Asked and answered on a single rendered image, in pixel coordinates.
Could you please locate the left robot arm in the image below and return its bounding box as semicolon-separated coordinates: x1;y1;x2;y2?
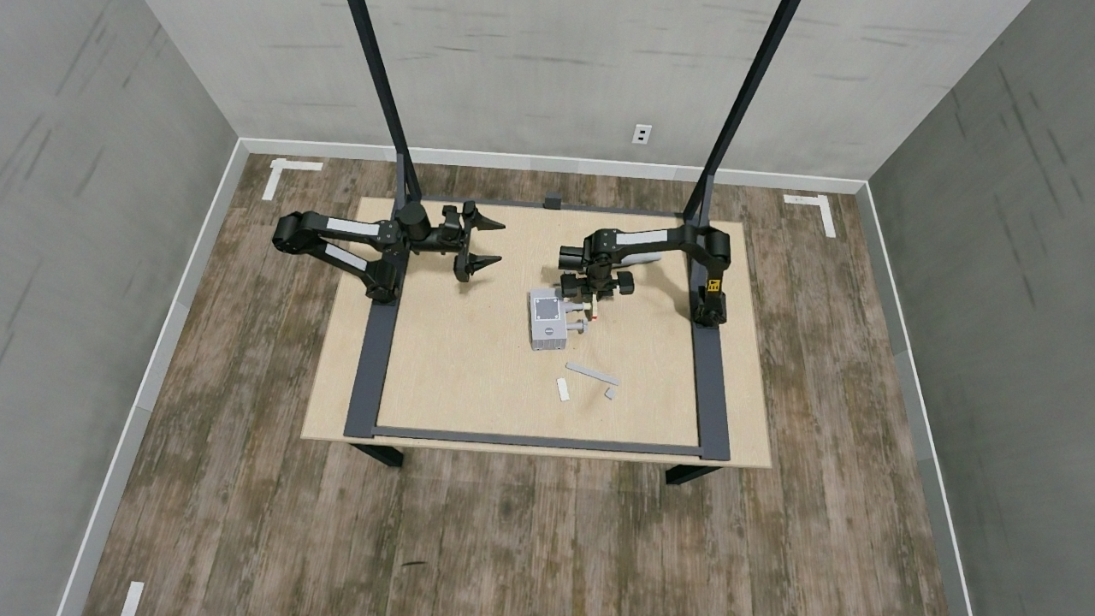
558;224;731;329

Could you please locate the grey camshaft with large gear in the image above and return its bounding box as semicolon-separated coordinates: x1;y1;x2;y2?
572;292;597;321

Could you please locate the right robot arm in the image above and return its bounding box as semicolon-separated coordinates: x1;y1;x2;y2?
272;202;461;306

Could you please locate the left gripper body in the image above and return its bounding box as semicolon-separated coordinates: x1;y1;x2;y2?
560;269;635;298

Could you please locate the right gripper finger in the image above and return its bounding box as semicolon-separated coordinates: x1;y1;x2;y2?
474;207;506;231
466;252;502;275

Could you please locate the dark grey rail border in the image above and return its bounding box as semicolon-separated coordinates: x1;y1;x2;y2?
343;204;731;461

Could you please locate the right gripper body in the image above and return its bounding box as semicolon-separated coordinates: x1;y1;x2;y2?
433;201;476;282

